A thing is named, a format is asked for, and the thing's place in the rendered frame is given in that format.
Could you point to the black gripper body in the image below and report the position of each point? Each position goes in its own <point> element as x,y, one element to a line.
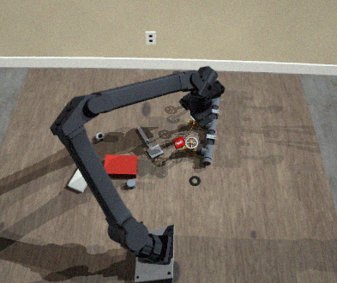
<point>196,111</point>

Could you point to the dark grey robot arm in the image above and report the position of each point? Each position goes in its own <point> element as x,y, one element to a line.
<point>123,227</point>

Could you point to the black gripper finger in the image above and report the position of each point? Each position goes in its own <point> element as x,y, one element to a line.
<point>182,104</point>
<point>212,117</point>

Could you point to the red flat block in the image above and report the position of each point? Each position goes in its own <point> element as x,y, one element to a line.
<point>121,166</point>

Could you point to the red square tag with gold chain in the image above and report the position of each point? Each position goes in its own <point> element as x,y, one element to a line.
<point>180,141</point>

